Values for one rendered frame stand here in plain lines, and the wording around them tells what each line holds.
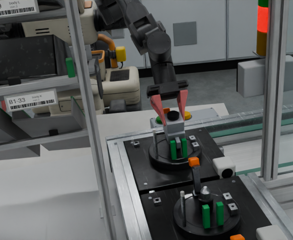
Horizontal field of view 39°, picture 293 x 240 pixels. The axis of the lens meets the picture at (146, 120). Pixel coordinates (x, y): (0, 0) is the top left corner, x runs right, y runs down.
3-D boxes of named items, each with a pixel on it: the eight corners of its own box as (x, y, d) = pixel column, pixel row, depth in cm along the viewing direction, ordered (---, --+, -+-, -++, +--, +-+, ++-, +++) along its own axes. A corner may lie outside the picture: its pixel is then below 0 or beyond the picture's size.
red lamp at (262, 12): (253, 27, 87) (253, 4, 85) (275, 24, 88) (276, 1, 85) (263, 34, 83) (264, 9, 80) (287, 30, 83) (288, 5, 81)
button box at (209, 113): (151, 134, 134) (149, 117, 131) (213, 123, 136) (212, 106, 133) (155, 145, 128) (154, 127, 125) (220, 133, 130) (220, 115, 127)
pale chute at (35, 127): (48, 151, 113) (48, 135, 115) (95, 146, 113) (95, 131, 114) (11, 121, 86) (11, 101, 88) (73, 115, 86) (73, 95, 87)
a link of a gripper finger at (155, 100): (186, 119, 100) (178, 83, 102) (157, 124, 99) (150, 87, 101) (182, 125, 106) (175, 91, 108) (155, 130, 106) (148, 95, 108)
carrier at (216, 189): (140, 201, 96) (135, 156, 91) (238, 182, 99) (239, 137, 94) (164, 283, 75) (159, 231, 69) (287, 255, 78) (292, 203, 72)
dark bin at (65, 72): (32, 86, 102) (29, 56, 102) (84, 82, 102) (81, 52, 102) (-15, 82, 74) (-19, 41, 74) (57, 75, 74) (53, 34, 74)
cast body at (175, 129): (163, 128, 108) (161, 107, 104) (179, 125, 109) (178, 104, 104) (170, 150, 102) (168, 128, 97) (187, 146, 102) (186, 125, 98)
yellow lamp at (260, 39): (252, 50, 89) (253, 28, 87) (274, 47, 90) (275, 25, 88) (262, 57, 85) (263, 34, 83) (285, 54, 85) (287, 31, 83)
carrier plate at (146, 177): (124, 146, 119) (124, 140, 118) (205, 132, 122) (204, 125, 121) (139, 197, 98) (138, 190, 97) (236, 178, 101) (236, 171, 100)
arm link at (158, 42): (159, 23, 111) (131, 38, 110) (157, 2, 99) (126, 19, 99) (181, 60, 108) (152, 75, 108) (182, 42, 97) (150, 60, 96)
